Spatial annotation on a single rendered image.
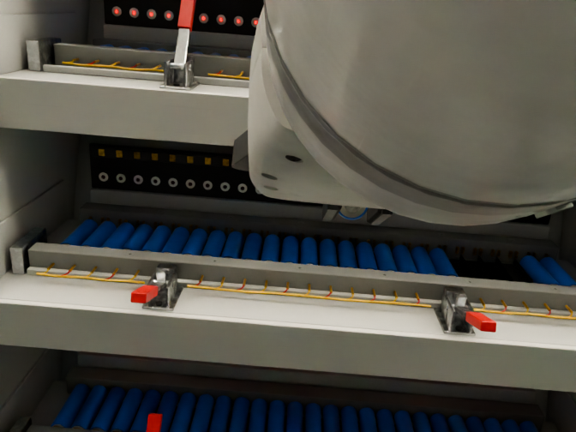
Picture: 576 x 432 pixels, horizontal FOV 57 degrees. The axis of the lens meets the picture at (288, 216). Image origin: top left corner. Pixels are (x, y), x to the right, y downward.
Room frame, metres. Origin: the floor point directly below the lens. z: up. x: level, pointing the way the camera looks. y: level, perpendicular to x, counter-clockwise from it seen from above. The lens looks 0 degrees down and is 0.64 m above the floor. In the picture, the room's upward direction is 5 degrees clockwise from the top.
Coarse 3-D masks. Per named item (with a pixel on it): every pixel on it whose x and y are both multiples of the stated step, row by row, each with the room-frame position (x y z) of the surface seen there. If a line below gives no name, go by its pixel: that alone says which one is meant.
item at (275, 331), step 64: (64, 192) 0.62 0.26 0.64; (128, 192) 0.62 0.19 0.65; (0, 256) 0.49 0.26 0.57; (0, 320) 0.46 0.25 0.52; (64, 320) 0.46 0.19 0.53; (128, 320) 0.46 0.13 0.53; (192, 320) 0.46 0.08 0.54; (256, 320) 0.46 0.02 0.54; (320, 320) 0.47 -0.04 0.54; (384, 320) 0.48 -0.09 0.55; (512, 320) 0.49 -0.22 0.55; (512, 384) 0.47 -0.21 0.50
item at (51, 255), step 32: (32, 256) 0.50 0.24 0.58; (64, 256) 0.50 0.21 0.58; (96, 256) 0.50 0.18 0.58; (128, 256) 0.50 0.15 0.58; (160, 256) 0.51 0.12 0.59; (192, 256) 0.51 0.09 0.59; (288, 288) 0.49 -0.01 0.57; (320, 288) 0.51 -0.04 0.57; (352, 288) 0.50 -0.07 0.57; (384, 288) 0.50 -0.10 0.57; (416, 288) 0.50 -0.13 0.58; (480, 288) 0.50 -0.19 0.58; (512, 288) 0.50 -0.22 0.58; (544, 288) 0.51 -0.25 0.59
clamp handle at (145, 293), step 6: (162, 276) 0.47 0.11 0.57; (156, 282) 0.46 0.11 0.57; (162, 282) 0.47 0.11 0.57; (144, 288) 0.42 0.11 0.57; (150, 288) 0.42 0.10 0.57; (156, 288) 0.43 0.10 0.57; (162, 288) 0.46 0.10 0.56; (132, 294) 0.40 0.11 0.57; (138, 294) 0.40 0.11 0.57; (144, 294) 0.40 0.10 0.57; (150, 294) 0.41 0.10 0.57; (156, 294) 0.43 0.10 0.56; (132, 300) 0.40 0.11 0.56; (138, 300) 0.40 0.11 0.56; (144, 300) 0.40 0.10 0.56
